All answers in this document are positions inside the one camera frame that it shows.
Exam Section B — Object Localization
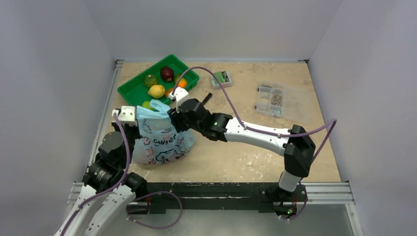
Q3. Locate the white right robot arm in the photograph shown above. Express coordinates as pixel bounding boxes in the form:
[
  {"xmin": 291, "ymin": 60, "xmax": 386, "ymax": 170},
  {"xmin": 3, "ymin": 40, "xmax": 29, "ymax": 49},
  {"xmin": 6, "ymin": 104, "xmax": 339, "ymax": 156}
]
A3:
[{"xmin": 168, "ymin": 99, "xmax": 316, "ymax": 200}]

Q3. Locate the yellow fake lemon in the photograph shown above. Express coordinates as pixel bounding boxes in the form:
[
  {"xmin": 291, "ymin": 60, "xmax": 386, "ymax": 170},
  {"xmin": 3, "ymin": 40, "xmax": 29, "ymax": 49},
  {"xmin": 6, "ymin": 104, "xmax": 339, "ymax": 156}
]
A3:
[{"xmin": 148, "ymin": 85, "xmax": 165, "ymax": 99}]

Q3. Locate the dark red fake mango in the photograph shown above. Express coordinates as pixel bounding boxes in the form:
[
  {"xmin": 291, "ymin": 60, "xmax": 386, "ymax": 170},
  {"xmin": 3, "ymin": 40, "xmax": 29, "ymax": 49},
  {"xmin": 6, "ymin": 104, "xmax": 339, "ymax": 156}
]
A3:
[{"xmin": 160, "ymin": 66, "xmax": 175, "ymax": 82}]

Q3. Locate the small orange fake fruit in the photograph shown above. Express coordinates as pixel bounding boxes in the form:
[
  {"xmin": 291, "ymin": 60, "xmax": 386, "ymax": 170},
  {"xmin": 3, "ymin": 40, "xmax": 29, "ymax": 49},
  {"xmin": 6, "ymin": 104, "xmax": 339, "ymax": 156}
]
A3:
[{"xmin": 165, "ymin": 88, "xmax": 174, "ymax": 98}]

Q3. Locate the black rubber mallet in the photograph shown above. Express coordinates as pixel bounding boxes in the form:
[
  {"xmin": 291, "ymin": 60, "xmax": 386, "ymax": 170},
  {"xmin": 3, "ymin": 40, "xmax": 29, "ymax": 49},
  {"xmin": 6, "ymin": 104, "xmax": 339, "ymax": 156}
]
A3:
[{"xmin": 202, "ymin": 92, "xmax": 212, "ymax": 105}]

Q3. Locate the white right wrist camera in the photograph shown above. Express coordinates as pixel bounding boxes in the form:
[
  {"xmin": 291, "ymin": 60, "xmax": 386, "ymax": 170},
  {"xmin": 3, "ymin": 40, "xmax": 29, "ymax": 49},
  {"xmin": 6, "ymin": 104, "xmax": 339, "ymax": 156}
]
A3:
[{"xmin": 168, "ymin": 87, "xmax": 190, "ymax": 113}]

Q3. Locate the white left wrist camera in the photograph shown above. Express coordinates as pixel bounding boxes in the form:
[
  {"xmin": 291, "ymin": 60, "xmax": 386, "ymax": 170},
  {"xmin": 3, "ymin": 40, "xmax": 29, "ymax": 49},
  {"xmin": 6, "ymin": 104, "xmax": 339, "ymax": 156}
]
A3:
[{"xmin": 112, "ymin": 106, "xmax": 137, "ymax": 126}]

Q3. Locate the green plastic tray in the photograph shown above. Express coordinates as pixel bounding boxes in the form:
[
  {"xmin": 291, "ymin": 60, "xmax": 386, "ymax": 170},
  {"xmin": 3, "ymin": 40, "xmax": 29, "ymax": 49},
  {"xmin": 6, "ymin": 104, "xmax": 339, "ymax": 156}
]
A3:
[{"xmin": 118, "ymin": 55, "xmax": 188, "ymax": 106}]

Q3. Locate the clear plastic screw organizer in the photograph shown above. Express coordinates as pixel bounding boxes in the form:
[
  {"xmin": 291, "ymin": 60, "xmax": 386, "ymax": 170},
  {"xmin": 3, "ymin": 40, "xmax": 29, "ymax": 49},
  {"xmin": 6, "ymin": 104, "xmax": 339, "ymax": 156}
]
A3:
[{"xmin": 255, "ymin": 82, "xmax": 310, "ymax": 124}]

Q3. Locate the orange green fake mango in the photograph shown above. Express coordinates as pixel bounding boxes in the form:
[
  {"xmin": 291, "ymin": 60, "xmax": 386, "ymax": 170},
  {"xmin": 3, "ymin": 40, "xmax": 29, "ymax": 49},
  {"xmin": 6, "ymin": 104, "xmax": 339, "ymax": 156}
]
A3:
[{"xmin": 174, "ymin": 73, "xmax": 188, "ymax": 89}]

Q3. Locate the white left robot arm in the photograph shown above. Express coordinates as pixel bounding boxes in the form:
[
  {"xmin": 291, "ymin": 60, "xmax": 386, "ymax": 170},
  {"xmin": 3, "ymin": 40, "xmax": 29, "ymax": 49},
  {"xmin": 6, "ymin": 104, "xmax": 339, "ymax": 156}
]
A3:
[{"xmin": 56, "ymin": 121, "xmax": 148, "ymax": 236}]

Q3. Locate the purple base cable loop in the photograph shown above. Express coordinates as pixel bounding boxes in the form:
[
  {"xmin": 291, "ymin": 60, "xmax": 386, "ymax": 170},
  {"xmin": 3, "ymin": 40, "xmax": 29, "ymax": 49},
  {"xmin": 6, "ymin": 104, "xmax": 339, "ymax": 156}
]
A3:
[{"xmin": 125, "ymin": 190, "xmax": 183, "ymax": 229}]

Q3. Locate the light blue plastic bag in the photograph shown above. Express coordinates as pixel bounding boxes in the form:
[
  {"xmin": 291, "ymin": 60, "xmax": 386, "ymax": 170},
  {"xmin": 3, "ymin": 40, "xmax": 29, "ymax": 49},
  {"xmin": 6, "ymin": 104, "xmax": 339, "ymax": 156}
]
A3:
[{"xmin": 131, "ymin": 99, "xmax": 195, "ymax": 165}]

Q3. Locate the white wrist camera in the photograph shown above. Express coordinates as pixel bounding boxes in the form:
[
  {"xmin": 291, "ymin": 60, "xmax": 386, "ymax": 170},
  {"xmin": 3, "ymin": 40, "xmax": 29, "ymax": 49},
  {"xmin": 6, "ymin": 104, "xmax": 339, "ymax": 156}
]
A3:
[
  {"xmin": 112, "ymin": 106, "xmax": 137, "ymax": 126},
  {"xmin": 168, "ymin": 87, "xmax": 190, "ymax": 113}
]

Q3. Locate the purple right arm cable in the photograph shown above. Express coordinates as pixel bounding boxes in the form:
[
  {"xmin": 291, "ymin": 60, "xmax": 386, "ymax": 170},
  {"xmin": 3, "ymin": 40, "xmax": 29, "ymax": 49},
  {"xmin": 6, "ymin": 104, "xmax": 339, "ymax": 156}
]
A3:
[{"xmin": 172, "ymin": 66, "xmax": 337, "ymax": 164}]

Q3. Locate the green fake round fruit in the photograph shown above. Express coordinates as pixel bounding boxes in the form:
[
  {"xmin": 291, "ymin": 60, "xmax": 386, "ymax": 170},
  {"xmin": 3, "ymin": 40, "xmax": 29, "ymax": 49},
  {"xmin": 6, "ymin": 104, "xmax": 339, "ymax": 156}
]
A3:
[{"xmin": 144, "ymin": 74, "xmax": 158, "ymax": 88}]

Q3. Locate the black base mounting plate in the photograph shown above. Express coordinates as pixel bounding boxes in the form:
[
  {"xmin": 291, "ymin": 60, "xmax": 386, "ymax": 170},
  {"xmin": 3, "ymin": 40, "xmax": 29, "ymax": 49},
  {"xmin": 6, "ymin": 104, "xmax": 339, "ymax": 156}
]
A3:
[{"xmin": 127, "ymin": 182, "xmax": 308, "ymax": 218}]

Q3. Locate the lime green fake fruit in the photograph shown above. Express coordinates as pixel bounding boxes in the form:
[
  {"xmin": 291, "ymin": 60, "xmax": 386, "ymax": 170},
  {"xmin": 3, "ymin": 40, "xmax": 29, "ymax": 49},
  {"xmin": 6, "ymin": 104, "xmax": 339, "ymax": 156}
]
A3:
[{"xmin": 141, "ymin": 101, "xmax": 155, "ymax": 111}]

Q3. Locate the small green label box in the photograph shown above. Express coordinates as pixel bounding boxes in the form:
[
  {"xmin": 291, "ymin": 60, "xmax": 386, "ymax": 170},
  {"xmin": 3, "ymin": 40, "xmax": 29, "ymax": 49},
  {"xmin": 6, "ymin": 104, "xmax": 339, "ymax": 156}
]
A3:
[{"xmin": 211, "ymin": 71, "xmax": 233, "ymax": 90}]

